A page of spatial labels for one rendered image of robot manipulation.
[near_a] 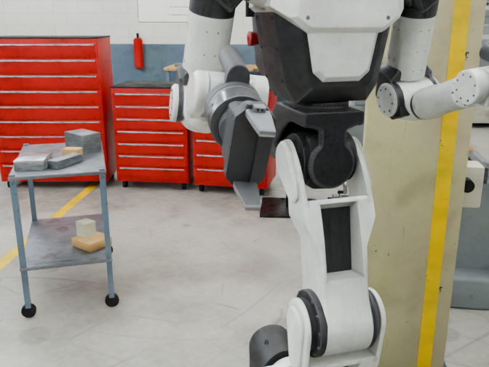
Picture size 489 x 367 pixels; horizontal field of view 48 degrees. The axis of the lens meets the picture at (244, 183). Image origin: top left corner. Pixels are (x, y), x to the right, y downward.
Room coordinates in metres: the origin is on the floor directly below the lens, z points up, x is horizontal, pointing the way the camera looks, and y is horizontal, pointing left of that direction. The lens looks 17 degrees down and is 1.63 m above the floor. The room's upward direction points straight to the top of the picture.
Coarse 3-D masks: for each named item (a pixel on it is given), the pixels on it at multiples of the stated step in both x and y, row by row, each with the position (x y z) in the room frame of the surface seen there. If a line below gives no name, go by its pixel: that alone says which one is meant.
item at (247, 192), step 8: (240, 184) 0.72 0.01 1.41; (248, 184) 0.72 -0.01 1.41; (256, 184) 0.73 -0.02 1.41; (240, 192) 0.70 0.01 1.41; (248, 192) 0.70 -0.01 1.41; (256, 192) 0.71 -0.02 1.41; (240, 200) 0.69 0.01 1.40; (248, 200) 0.68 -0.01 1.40; (256, 200) 0.69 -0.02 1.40; (248, 208) 0.67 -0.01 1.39; (256, 208) 0.67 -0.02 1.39
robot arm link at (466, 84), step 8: (480, 48) 1.06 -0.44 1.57; (488, 48) 1.05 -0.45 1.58; (480, 56) 1.06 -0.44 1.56; (488, 56) 1.04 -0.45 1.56; (464, 72) 1.04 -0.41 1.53; (472, 72) 1.02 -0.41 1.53; (480, 72) 1.02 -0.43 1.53; (488, 72) 1.02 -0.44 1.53; (456, 80) 1.06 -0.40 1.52; (464, 80) 1.04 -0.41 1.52; (472, 80) 1.02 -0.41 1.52; (480, 80) 1.01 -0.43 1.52; (488, 80) 1.02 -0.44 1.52; (456, 88) 1.06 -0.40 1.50; (464, 88) 1.04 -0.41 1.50; (472, 88) 1.02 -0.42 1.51; (480, 88) 1.01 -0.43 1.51; (488, 88) 1.01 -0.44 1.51; (456, 96) 1.06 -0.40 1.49; (464, 96) 1.04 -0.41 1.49; (472, 96) 1.02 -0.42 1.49; (480, 96) 1.01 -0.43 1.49; (488, 96) 1.02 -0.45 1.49; (480, 104) 1.04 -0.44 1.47; (488, 104) 1.03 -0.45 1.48
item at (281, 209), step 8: (264, 200) 4.83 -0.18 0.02; (272, 200) 4.83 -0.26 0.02; (280, 200) 4.83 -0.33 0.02; (264, 208) 4.61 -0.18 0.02; (272, 208) 4.61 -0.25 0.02; (280, 208) 4.61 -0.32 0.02; (288, 208) 4.61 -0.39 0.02; (264, 216) 4.44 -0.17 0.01; (272, 216) 4.43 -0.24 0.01; (280, 216) 4.43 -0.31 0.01; (288, 216) 4.42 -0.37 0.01
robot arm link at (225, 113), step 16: (224, 96) 0.79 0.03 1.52; (240, 96) 0.78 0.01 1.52; (256, 96) 0.81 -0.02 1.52; (208, 112) 0.80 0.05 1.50; (224, 112) 0.78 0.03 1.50; (240, 112) 0.71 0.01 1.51; (224, 128) 0.77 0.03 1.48; (240, 128) 0.71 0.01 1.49; (224, 144) 0.77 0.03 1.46; (240, 144) 0.71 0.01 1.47; (256, 144) 0.72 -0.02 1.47; (224, 160) 0.75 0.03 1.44; (240, 160) 0.72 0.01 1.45; (256, 160) 0.73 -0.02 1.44; (240, 176) 0.73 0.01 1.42; (256, 176) 0.73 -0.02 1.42
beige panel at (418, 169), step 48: (480, 0) 2.19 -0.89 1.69; (432, 48) 2.21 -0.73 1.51; (384, 144) 2.22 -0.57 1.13; (432, 144) 2.20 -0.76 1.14; (384, 192) 2.22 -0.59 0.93; (432, 192) 2.20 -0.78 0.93; (384, 240) 2.22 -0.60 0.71; (432, 240) 2.20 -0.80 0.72; (384, 288) 2.21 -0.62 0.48; (432, 288) 2.19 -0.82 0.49; (384, 336) 2.21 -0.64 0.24; (432, 336) 2.19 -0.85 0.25
